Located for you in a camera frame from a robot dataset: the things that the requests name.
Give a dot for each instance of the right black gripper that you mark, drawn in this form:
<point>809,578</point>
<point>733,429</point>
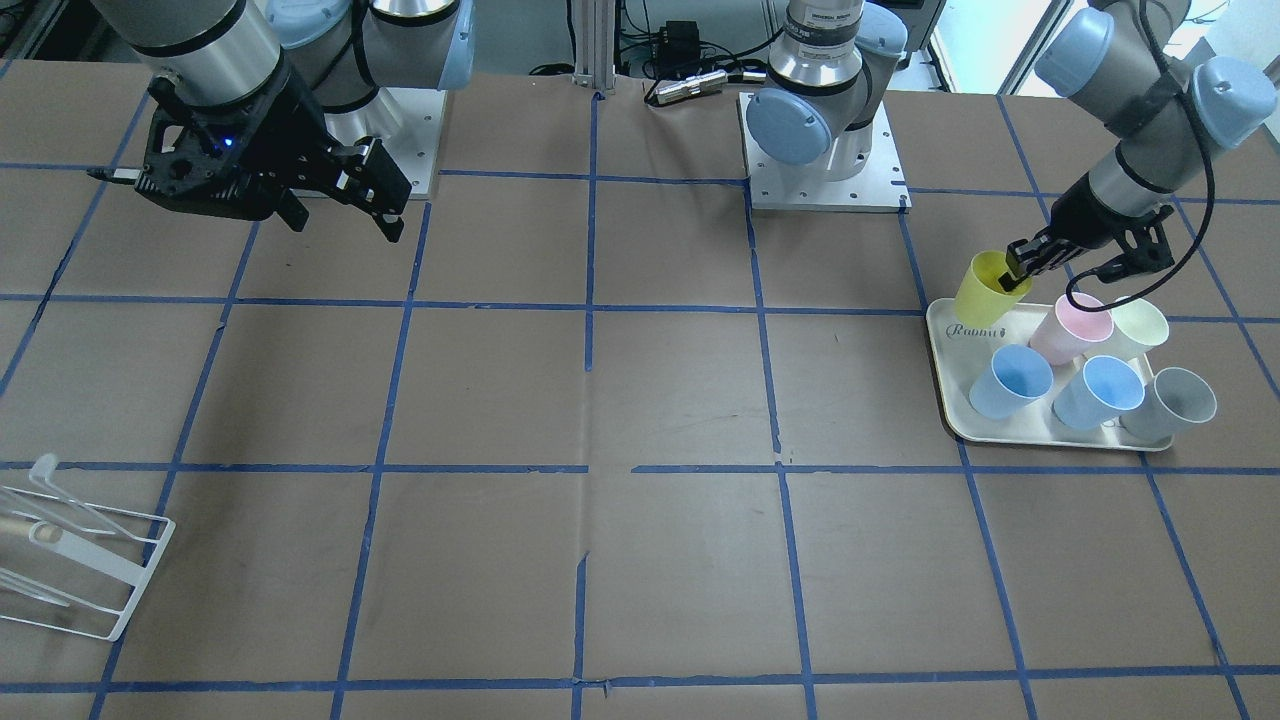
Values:
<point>291,124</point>

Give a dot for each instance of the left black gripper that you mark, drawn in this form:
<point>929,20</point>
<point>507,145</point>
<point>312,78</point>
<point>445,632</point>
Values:
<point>1082,221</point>

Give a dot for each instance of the yellow plastic cup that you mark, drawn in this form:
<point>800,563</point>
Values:
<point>980,299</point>

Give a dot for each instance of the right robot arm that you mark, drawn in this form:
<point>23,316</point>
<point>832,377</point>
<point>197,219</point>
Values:
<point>221,51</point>

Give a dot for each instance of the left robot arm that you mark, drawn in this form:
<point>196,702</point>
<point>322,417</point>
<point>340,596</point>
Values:
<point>826,74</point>

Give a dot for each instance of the pink plastic cup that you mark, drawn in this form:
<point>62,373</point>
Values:
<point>1073,325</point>

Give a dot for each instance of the light blue cup outer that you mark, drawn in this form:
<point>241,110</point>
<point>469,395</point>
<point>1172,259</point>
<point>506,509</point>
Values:
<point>1014,378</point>

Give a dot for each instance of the light blue cup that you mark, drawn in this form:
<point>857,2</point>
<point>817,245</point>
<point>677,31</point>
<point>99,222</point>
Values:
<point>1014,378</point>
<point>1104,389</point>

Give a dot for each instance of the pale green plastic cup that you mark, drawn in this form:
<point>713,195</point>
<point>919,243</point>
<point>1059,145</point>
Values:
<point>1139,326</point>

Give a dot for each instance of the light blue cup middle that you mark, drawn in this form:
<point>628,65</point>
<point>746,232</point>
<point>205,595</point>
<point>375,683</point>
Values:
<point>1104,389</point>

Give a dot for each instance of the grey plastic cup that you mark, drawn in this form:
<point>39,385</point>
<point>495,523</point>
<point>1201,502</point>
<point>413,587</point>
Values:
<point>1176,400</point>

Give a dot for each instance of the cream plastic tray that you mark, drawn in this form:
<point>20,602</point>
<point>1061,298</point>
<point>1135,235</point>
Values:
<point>960,356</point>

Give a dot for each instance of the black electronics box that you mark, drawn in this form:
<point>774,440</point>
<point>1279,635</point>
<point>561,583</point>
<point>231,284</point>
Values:
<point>677,45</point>

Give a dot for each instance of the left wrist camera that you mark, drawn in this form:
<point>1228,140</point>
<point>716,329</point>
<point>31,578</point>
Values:
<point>1144,247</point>

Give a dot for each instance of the aluminium frame post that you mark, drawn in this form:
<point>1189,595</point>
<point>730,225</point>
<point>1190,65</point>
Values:
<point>594,27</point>

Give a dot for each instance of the white wire dish rack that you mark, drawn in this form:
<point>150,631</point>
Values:
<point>72,566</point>

